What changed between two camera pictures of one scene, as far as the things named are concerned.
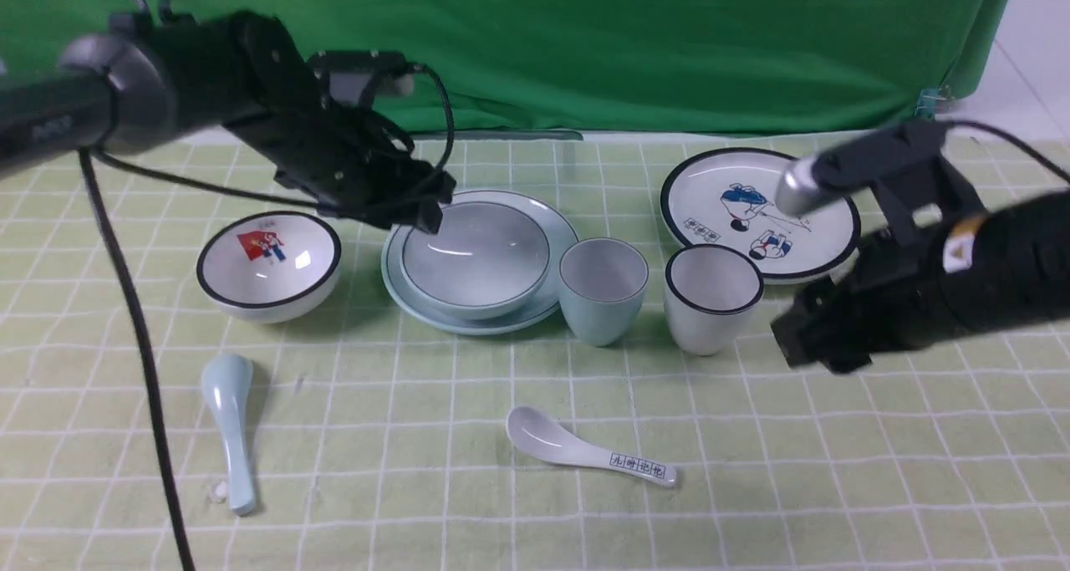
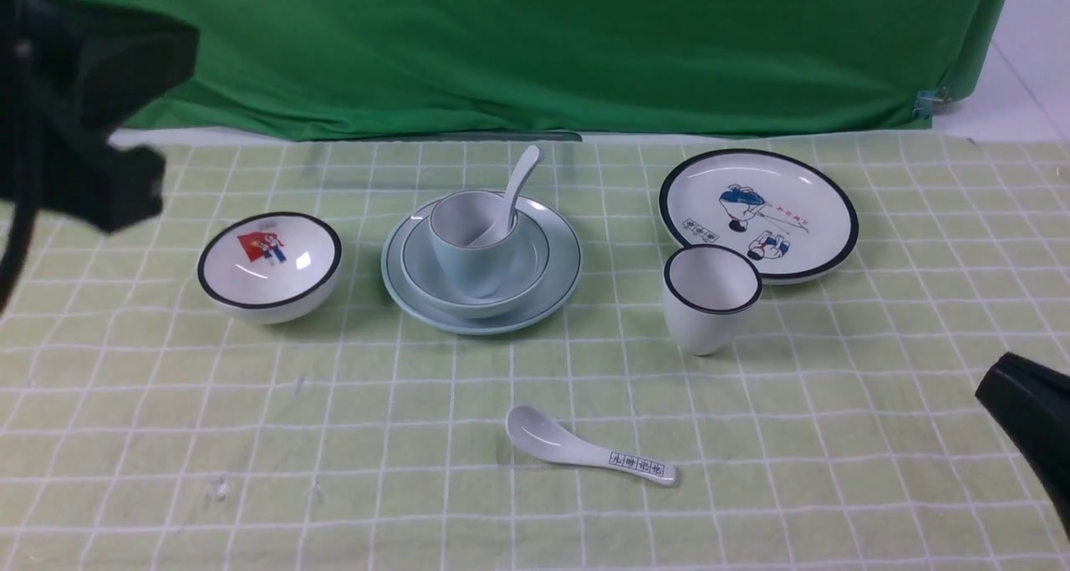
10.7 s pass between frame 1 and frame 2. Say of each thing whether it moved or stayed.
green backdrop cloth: stayed
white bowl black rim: stayed
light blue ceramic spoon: moved
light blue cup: moved
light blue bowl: stayed
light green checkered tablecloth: stayed
